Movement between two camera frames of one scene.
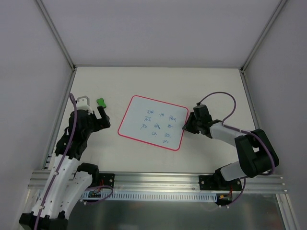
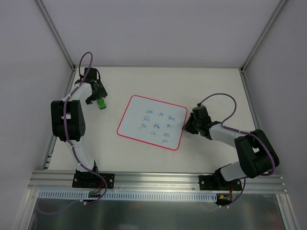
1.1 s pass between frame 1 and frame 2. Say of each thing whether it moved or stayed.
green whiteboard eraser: stayed
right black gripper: stayed
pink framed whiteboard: stayed
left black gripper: moved
